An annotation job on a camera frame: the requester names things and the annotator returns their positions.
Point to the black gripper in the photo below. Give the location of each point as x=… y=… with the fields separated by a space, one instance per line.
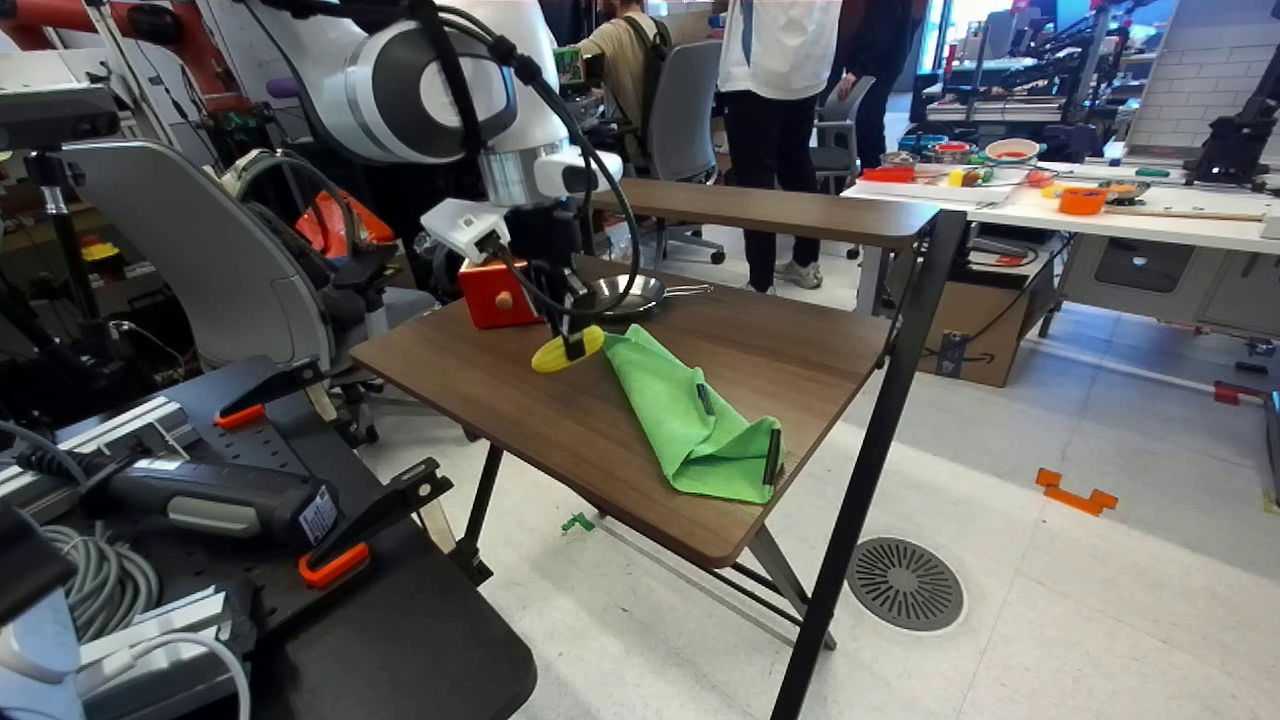
x=547 y=240

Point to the yellow corn cob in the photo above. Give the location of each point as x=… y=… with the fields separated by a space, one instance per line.
x=554 y=358

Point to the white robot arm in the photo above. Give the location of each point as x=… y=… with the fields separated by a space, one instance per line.
x=400 y=82

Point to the silver metal pan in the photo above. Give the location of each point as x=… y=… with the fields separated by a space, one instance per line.
x=635 y=294

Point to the red wooden drawer box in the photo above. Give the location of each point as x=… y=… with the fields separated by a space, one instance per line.
x=494 y=297

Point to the green cloth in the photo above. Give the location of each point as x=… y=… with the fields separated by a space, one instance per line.
x=686 y=421

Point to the gray swivel chair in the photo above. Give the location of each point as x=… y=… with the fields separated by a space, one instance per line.
x=686 y=114

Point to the person in olive jacket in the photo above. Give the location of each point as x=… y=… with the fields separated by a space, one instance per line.
x=624 y=64

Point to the person in white shirt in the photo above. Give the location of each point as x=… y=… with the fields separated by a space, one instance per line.
x=783 y=123

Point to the brown wooden table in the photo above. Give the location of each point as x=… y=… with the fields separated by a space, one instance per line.
x=865 y=465

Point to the gray office chair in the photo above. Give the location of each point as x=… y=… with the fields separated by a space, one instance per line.
x=212 y=264

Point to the black base platform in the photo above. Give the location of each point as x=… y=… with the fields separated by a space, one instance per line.
x=400 y=641

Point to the person in dark clothes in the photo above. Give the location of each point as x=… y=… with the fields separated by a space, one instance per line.
x=883 y=64

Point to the black handheld tool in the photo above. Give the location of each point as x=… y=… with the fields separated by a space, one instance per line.
x=212 y=502

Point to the cardboard box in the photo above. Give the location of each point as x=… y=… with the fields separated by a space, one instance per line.
x=984 y=313

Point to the round floor drain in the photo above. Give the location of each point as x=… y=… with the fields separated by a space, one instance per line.
x=907 y=587

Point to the orange bowl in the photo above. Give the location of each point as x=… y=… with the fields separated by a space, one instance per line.
x=1083 y=201

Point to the orange floor marker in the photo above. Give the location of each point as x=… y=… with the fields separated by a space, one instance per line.
x=1073 y=497

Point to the white work table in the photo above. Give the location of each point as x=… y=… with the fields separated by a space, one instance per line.
x=1144 y=223

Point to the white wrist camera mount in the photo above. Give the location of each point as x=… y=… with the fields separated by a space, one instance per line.
x=464 y=231

